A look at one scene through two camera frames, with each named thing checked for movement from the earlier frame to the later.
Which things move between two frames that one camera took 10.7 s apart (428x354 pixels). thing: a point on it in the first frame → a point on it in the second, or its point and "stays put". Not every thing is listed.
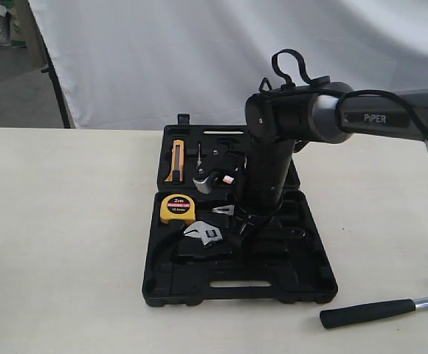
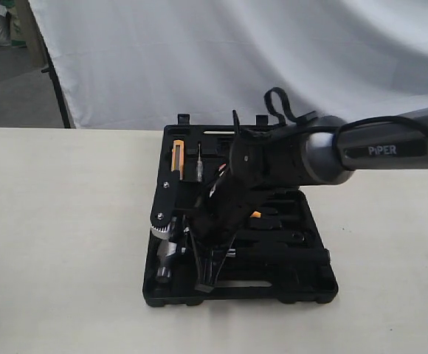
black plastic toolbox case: [190, 256] stays put
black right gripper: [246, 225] → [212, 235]
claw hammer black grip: [359, 313] → [293, 259]
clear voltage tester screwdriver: [199, 161] stays put
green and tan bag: [17, 38] stays put
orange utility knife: [177, 172] stays put
